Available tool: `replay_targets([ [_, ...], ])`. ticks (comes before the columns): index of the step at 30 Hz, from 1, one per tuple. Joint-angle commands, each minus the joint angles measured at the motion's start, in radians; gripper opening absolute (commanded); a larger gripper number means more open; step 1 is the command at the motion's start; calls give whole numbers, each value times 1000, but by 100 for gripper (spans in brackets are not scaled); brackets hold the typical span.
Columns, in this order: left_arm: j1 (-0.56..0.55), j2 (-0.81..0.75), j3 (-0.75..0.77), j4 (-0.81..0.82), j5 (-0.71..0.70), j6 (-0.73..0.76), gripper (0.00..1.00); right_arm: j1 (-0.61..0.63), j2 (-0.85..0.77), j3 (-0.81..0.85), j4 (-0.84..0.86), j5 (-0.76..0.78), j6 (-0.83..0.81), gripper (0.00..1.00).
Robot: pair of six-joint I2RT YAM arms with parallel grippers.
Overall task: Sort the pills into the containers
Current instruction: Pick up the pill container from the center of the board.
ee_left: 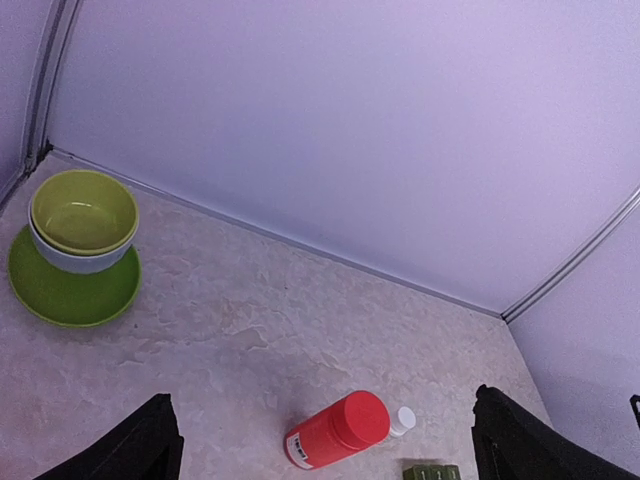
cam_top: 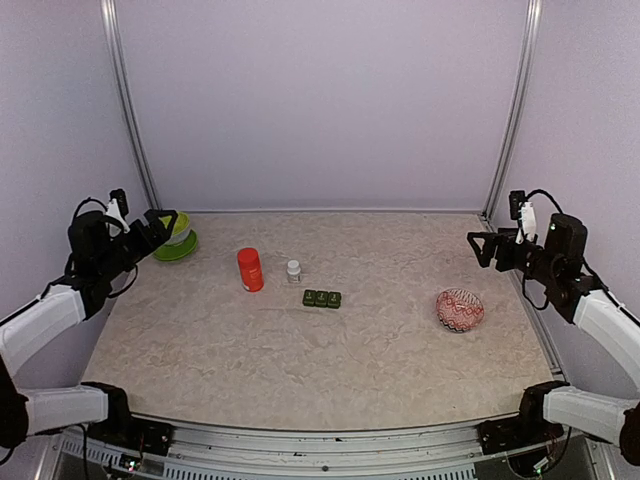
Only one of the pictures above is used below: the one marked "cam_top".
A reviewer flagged left aluminium frame post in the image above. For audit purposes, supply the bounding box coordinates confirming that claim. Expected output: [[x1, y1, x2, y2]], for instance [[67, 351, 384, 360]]
[[100, 0, 161, 208]]

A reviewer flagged right aluminium frame post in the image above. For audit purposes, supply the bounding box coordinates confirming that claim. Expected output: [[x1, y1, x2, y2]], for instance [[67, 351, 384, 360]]
[[482, 0, 543, 223]]

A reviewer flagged aluminium frame post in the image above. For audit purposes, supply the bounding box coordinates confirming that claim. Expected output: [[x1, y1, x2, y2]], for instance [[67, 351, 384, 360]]
[[100, 0, 161, 208], [482, 0, 543, 223]]

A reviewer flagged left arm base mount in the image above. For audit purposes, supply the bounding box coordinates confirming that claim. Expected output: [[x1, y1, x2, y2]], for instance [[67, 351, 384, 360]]
[[88, 416, 174, 457]]

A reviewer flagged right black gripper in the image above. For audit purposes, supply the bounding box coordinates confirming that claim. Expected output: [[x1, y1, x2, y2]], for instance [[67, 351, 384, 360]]
[[468, 227, 561, 285]]

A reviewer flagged red patterned bowl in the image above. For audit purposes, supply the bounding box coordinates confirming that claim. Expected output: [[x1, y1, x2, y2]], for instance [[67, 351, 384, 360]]
[[436, 288, 485, 333]]

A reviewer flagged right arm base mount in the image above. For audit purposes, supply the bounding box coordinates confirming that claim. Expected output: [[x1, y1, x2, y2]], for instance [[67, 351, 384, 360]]
[[476, 416, 564, 455]]

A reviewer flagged orange pill bottle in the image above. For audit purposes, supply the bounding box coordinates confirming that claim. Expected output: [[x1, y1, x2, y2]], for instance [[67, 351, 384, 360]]
[[237, 248, 264, 293]]

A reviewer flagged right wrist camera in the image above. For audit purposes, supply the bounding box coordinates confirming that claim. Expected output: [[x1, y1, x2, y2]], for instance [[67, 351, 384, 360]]
[[509, 190, 537, 244]]

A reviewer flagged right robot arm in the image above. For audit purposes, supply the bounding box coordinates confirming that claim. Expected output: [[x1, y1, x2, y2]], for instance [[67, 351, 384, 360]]
[[467, 190, 639, 466]]

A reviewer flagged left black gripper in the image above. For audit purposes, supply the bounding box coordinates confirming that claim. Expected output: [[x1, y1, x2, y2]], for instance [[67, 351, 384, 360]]
[[96, 208, 177, 280]]

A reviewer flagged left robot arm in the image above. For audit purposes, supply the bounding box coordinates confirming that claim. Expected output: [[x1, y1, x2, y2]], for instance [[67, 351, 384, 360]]
[[1, 189, 178, 450]]

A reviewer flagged green weekly pill organizer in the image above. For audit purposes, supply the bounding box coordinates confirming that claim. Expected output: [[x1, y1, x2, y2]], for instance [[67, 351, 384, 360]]
[[302, 289, 342, 309]]

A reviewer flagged small white pill bottle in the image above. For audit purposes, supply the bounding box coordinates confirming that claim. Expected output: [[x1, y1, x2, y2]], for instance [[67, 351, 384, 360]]
[[286, 260, 302, 283]]

